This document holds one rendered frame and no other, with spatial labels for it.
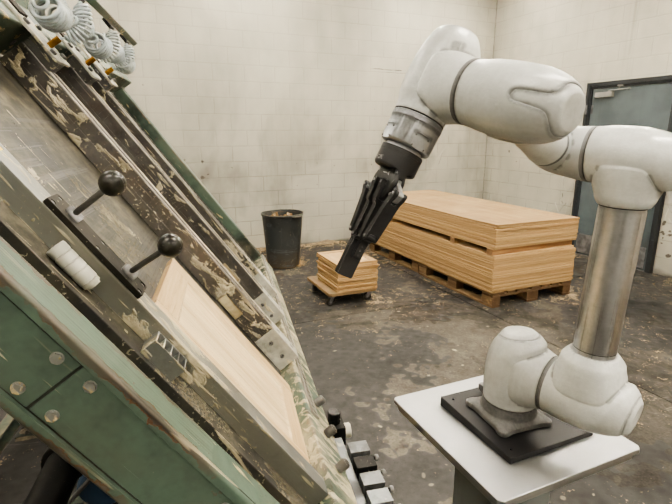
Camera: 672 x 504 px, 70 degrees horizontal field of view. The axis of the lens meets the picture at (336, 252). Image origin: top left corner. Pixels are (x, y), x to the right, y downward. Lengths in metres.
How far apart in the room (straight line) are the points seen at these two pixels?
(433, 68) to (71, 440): 0.70
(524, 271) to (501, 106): 4.15
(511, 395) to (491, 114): 0.91
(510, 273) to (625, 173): 3.55
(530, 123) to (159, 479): 0.66
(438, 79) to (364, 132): 6.35
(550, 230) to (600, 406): 3.68
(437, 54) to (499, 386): 0.96
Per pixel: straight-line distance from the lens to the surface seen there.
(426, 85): 0.81
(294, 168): 6.74
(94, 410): 0.63
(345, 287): 4.48
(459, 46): 0.84
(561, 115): 0.73
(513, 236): 4.64
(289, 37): 6.81
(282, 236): 5.61
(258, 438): 0.95
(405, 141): 0.80
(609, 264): 1.28
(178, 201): 1.69
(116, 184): 0.75
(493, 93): 0.74
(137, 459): 0.66
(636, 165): 1.22
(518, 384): 1.44
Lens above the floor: 1.60
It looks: 14 degrees down
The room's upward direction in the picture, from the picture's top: straight up
